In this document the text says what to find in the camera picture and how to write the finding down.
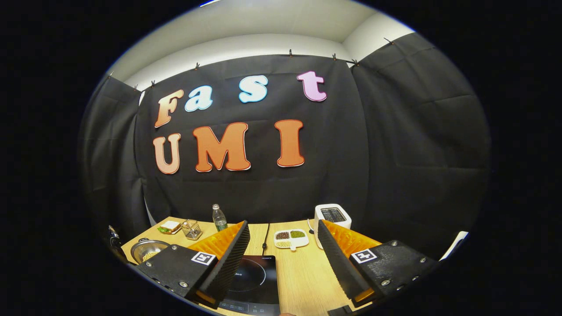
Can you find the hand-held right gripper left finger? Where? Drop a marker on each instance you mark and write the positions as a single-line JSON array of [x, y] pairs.
[[228, 263]]

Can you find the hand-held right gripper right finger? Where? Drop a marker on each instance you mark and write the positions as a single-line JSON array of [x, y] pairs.
[[336, 263]]

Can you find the stainless steel pot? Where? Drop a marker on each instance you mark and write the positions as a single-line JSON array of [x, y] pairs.
[[142, 248]]

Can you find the black induction cooktop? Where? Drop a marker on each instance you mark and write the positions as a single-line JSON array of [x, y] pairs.
[[257, 281]]

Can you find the pile of soybeans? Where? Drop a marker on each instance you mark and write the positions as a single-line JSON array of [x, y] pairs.
[[150, 255]]

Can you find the clear plastic water bottle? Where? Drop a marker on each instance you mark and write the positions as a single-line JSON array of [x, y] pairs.
[[219, 221]]

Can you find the white boxy appliance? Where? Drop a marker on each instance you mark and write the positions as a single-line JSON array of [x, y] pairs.
[[333, 215]]

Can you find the white divided bean dish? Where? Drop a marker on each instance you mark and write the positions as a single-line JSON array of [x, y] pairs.
[[290, 238]]

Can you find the sandwich with lettuce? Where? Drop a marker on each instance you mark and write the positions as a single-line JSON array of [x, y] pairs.
[[169, 227]]

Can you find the black backdrop cloth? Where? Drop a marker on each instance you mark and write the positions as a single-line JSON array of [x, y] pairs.
[[395, 153]]

